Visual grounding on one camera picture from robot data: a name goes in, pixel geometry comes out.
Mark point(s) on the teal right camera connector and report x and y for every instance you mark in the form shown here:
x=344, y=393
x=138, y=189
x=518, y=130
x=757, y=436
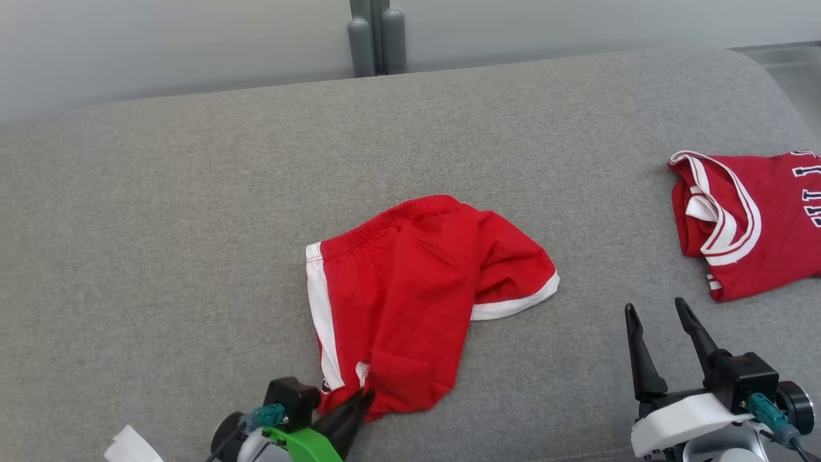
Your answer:
x=763, y=410

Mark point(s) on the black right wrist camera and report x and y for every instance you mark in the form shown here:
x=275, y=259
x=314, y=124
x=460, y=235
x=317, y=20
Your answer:
x=741, y=378

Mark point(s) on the white fabric piece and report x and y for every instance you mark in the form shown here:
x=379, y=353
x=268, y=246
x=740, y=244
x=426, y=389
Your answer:
x=131, y=446

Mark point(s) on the teal left camera connector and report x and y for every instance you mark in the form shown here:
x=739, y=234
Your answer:
x=266, y=416

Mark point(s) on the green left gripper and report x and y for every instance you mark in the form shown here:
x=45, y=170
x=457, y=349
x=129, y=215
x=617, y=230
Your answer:
x=304, y=448

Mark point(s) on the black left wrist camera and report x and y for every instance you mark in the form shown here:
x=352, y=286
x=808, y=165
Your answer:
x=292, y=398

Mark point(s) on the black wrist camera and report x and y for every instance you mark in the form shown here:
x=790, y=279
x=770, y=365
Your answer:
x=292, y=398
x=741, y=378

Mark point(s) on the teal camera connector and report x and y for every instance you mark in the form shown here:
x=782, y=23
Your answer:
x=266, y=416
x=763, y=410

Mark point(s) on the red shorts with white trim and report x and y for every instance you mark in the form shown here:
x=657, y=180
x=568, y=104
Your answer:
x=410, y=295

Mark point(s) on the red jersey with white sleeves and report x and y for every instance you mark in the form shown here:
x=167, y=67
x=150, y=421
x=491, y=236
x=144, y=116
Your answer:
x=763, y=224

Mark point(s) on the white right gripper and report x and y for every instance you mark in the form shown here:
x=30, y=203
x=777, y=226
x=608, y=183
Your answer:
x=680, y=423

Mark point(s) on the grey double wall post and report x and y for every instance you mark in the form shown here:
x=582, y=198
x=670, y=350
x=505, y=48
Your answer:
x=378, y=38

